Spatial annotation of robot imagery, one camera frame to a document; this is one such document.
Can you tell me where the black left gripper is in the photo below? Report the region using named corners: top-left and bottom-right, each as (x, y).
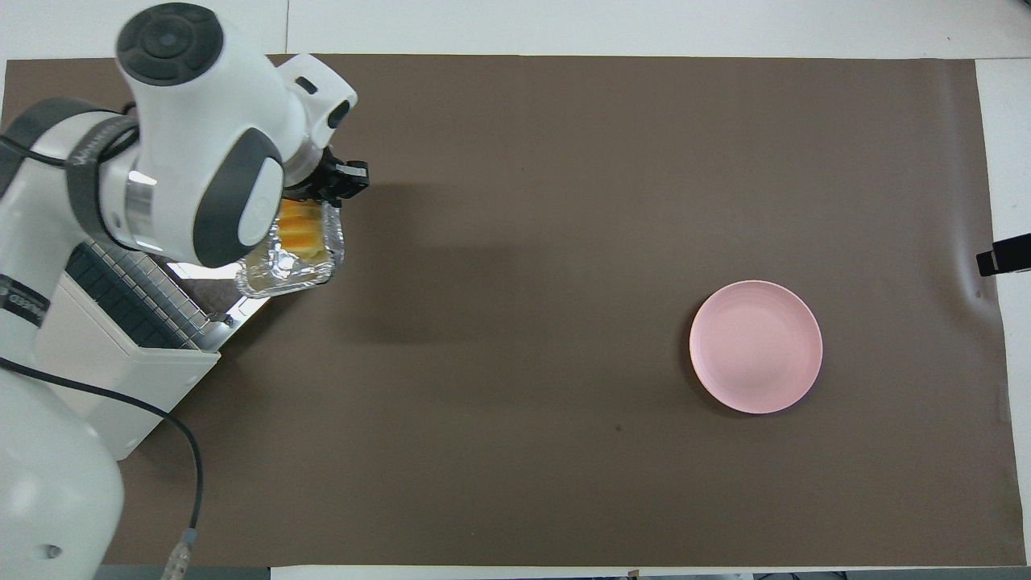
top-left (284, 148), bottom-right (371, 209)

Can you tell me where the sliced golden bread loaf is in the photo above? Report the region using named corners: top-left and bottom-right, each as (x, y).
top-left (277, 201), bottom-right (328, 260)

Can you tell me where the aluminium foil tray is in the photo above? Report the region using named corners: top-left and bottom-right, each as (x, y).
top-left (234, 197), bottom-right (346, 300)

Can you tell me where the cream toaster oven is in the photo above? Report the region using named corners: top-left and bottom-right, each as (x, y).
top-left (32, 242), bottom-right (223, 462)

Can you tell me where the brown table mat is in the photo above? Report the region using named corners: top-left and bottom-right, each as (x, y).
top-left (0, 54), bottom-right (1029, 568)

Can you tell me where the pink round plate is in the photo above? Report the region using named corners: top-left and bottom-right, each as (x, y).
top-left (689, 280), bottom-right (824, 416)

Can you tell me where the wire oven rack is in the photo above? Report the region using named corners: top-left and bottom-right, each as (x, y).
top-left (68, 241), bottom-right (219, 352)

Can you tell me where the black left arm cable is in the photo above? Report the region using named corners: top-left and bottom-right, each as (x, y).
top-left (0, 354), bottom-right (205, 580)

